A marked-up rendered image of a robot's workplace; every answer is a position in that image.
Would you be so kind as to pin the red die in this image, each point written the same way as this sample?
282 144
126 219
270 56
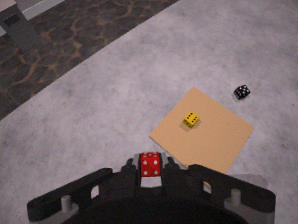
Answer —
150 164

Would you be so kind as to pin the tan square mat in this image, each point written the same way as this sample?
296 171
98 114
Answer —
213 142

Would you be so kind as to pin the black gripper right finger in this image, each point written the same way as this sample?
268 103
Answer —
253 203

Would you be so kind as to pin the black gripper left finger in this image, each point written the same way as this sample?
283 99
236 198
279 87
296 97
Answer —
66 201

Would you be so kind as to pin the yellow die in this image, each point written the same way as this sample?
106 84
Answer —
190 119

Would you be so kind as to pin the black die with white pips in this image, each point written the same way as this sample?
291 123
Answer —
241 92

